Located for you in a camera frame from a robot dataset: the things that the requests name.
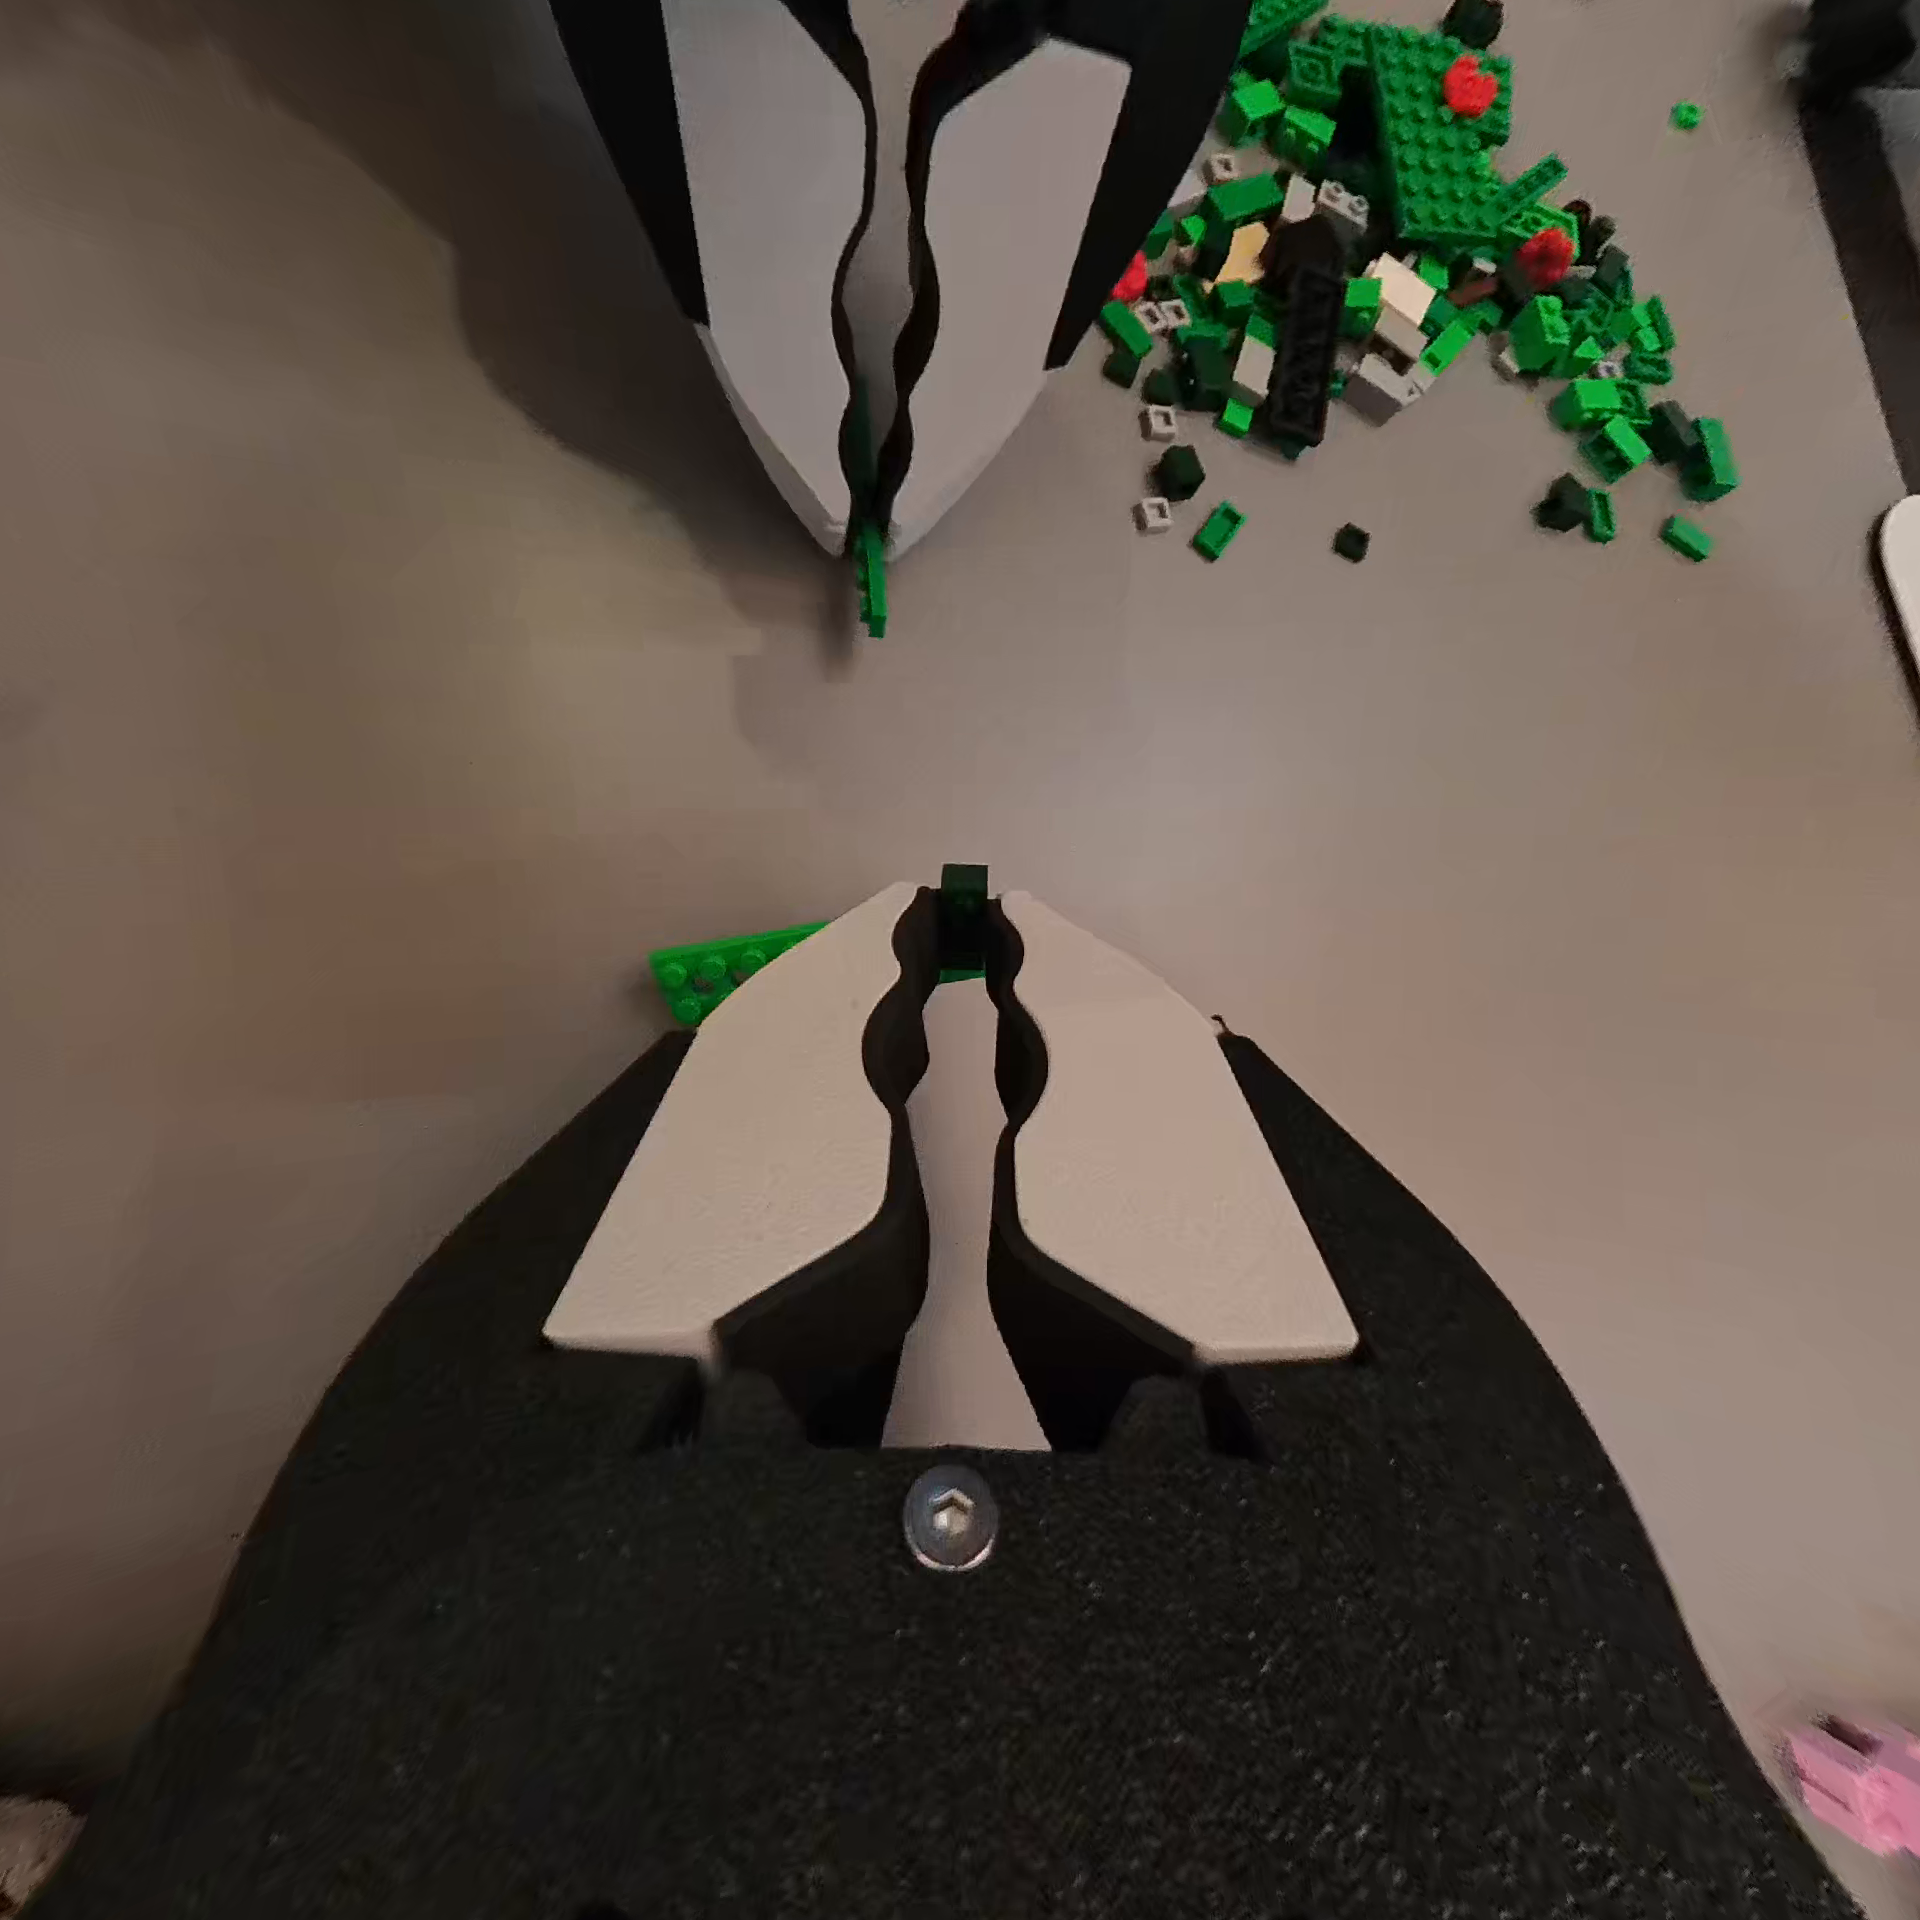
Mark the large green lego baseplate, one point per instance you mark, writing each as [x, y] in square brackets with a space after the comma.
[1419, 136]

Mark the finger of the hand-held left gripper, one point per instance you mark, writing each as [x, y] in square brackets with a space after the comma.
[765, 225]
[1004, 271]

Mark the pile of loose lego bricks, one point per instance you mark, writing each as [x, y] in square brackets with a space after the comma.
[1559, 329]

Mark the dark green lego brick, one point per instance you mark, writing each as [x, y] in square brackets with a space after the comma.
[966, 914]

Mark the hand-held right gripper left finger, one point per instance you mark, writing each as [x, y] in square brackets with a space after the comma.
[735, 1170]

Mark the long black lego plate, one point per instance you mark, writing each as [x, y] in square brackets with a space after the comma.
[1309, 339]

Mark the white rounded coaster mat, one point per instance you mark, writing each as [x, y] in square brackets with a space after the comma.
[1910, 586]

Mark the thin green lego plate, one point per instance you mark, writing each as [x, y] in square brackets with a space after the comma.
[869, 592]

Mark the pink lego pig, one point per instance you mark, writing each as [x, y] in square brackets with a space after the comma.
[1852, 1779]

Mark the bright green lego wedge plate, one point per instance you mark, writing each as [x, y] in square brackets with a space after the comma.
[721, 967]

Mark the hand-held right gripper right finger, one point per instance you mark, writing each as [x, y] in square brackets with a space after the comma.
[1172, 1184]

